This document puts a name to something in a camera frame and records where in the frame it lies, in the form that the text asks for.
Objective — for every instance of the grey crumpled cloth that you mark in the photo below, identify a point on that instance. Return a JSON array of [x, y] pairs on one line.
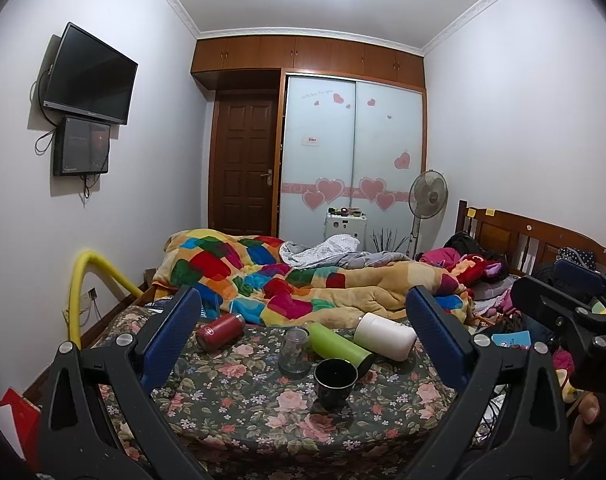
[[328, 254]]

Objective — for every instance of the black cup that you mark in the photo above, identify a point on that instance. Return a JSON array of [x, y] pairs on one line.
[[335, 385]]

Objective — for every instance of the green bottle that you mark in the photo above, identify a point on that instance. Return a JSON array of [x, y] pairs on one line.
[[339, 347]]

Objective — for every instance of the bundle of dark twigs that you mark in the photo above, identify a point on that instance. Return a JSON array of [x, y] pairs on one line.
[[389, 241]]

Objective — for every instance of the standing electric fan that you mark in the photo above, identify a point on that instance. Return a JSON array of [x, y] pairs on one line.
[[428, 194]]

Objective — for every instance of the white thermos bottle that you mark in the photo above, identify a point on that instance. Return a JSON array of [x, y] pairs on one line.
[[387, 336]]

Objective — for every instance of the brown wooden door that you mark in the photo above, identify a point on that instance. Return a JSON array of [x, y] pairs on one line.
[[243, 160]]

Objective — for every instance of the frosted sliding wardrobe doors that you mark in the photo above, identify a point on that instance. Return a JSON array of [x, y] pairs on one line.
[[353, 160]]

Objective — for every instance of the red thermos bottle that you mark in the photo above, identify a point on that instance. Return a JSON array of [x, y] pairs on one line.
[[218, 334]]

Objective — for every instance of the yellow foam tube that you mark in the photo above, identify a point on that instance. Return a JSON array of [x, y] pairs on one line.
[[77, 295]]

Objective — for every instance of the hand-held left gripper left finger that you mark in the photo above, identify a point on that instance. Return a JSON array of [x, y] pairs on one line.
[[172, 336]]

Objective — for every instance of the small black wall monitor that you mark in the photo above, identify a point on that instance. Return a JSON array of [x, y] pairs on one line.
[[80, 146]]

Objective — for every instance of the clear glass jar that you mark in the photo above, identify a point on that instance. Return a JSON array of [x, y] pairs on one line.
[[294, 352]]

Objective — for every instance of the red paper bag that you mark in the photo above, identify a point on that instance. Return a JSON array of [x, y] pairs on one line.
[[23, 417]]

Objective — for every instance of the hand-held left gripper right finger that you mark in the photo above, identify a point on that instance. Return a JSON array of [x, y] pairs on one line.
[[437, 341]]

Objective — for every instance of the small white cabinet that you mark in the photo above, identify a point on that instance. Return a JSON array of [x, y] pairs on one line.
[[345, 230]]

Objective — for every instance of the pink garment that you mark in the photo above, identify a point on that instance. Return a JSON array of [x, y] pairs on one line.
[[440, 256]]

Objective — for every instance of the floral bed sheet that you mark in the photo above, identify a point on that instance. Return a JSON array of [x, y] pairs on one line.
[[253, 400]]

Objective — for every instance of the wooden overhead cabinets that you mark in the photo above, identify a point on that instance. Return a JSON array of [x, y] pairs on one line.
[[308, 55]]

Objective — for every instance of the wall power outlet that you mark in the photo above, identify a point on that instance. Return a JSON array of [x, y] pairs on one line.
[[88, 301]]

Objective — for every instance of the colourful patchwork blanket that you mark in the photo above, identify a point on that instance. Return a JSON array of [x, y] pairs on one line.
[[303, 287]]

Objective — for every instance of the red plush toy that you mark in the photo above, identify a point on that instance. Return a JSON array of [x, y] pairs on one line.
[[478, 266]]

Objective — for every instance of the black backpack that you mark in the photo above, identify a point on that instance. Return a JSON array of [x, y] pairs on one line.
[[464, 244]]

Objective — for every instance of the wooden bed headboard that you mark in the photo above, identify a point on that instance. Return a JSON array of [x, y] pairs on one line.
[[528, 237]]

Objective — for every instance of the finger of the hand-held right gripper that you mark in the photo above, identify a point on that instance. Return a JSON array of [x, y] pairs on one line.
[[543, 297], [579, 277]]

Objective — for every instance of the black polka dot bag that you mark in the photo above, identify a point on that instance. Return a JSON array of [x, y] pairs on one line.
[[578, 255]]

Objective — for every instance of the person's right hand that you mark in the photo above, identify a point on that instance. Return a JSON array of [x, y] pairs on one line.
[[594, 425]]

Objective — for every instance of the blue book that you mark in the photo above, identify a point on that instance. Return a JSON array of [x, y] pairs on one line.
[[514, 340]]

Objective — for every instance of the black wall television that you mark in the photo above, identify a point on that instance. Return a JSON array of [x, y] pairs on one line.
[[89, 76]]

